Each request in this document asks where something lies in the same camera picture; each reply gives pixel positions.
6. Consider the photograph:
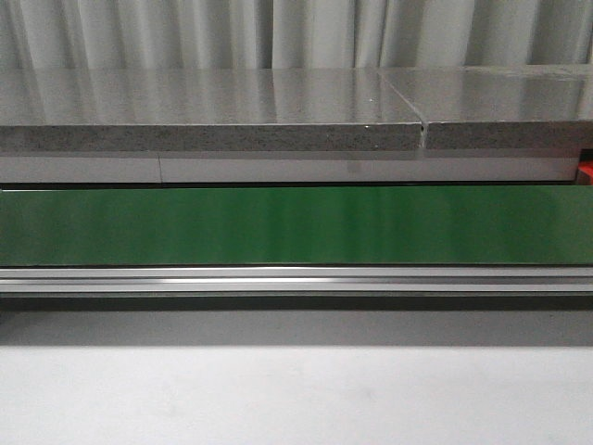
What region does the green conveyor belt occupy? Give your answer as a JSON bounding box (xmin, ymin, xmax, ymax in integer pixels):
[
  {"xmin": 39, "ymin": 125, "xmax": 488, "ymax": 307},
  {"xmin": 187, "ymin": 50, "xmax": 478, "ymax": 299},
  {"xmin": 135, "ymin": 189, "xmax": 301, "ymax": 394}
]
[{"xmin": 1, "ymin": 185, "xmax": 592, "ymax": 267}]

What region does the aluminium conveyor side rail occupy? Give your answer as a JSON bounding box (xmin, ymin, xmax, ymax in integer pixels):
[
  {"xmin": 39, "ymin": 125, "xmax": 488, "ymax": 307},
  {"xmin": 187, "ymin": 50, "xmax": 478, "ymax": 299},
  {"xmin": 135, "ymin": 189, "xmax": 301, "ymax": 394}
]
[{"xmin": 1, "ymin": 266, "xmax": 592, "ymax": 294}]

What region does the red plastic tray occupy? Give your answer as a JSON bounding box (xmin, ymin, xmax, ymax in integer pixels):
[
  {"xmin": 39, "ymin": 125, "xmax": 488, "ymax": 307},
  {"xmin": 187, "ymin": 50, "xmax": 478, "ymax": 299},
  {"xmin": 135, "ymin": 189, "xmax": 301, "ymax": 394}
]
[{"xmin": 575, "ymin": 160, "xmax": 593, "ymax": 185}]

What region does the grey curtain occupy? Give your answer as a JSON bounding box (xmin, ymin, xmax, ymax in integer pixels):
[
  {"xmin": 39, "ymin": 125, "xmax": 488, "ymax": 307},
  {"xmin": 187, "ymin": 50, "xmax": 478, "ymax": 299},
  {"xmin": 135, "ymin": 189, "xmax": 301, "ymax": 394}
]
[{"xmin": 1, "ymin": 1, "xmax": 592, "ymax": 69}]

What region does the grey stone slab shelf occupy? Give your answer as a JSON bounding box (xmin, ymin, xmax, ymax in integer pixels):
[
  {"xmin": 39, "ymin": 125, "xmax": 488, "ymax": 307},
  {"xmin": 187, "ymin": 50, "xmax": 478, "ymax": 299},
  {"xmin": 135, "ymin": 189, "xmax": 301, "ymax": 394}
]
[{"xmin": 1, "ymin": 65, "xmax": 592, "ymax": 157}]

